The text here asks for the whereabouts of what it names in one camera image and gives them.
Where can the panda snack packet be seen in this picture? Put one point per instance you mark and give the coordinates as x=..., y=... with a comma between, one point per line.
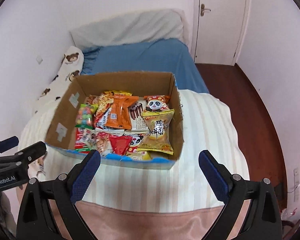
x=136, y=139
x=157, y=103

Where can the white door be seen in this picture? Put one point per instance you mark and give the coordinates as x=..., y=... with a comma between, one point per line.
x=218, y=35

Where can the striped pink quilt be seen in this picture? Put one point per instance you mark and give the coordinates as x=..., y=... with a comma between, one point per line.
x=131, y=203

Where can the grey pillow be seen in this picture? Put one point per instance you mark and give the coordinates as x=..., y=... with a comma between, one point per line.
x=133, y=27

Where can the blue bed sheet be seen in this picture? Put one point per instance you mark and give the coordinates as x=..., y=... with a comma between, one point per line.
x=164, y=55

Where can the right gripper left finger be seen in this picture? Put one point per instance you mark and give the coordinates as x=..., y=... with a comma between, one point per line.
x=36, y=220

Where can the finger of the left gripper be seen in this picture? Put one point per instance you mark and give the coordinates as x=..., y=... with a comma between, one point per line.
x=25, y=156
x=8, y=144

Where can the wall socket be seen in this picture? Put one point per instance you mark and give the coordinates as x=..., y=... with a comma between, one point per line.
x=296, y=185

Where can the colourful candy ball bag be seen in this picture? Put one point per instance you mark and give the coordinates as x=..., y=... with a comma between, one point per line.
x=84, y=118

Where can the red long snack packet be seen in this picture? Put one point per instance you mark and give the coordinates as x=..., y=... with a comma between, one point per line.
x=85, y=140

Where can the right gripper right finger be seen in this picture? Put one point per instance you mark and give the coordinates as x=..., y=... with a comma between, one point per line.
x=262, y=220

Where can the red triangular snack packet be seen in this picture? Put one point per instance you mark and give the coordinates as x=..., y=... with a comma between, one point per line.
x=120, y=144

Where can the cardboard milk box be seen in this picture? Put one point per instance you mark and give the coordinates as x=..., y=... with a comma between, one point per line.
x=86, y=89

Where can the door handle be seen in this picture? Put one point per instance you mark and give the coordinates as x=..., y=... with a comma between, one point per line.
x=203, y=9

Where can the yellow packet at back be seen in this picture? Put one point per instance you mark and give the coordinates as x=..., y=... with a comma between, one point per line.
x=118, y=92

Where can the orange snack packet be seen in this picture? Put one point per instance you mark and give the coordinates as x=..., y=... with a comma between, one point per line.
x=119, y=114

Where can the white cookie packet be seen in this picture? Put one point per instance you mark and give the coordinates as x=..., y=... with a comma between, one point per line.
x=103, y=144

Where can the chocolate stick box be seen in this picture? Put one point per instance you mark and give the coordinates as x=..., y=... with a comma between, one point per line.
x=136, y=119

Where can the yellow chip packet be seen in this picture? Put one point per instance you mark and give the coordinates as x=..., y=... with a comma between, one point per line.
x=157, y=138

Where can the cheese noodle packet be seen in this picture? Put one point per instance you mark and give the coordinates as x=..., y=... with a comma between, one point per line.
x=105, y=101

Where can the bear print bolster pillow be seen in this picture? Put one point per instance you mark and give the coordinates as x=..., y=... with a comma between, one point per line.
x=71, y=68

